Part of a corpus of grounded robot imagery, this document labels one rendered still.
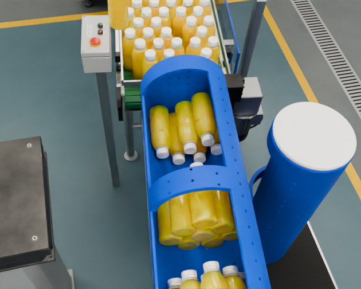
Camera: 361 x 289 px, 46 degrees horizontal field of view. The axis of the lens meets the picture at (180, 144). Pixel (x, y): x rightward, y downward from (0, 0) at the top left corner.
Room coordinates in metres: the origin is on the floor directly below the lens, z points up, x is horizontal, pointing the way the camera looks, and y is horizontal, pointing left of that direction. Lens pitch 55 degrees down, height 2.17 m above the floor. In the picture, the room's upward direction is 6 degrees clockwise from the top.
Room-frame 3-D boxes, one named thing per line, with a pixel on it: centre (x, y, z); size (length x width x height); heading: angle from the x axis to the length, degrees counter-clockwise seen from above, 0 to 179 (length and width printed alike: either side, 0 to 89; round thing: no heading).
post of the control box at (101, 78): (1.18, 0.34, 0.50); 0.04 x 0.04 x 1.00; 10
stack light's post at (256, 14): (1.48, -0.26, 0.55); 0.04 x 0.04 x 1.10; 10
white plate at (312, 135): (0.87, -0.44, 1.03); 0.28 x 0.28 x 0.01
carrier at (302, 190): (0.87, -0.44, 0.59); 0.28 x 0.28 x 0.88
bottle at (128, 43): (1.24, 0.23, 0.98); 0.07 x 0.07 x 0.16
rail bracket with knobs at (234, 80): (1.11, -0.17, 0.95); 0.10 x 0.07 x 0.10; 100
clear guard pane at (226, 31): (1.70, -0.13, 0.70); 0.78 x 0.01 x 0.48; 10
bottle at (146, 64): (1.13, 0.14, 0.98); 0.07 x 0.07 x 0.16
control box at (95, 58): (1.18, 0.34, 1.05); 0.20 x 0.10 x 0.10; 10
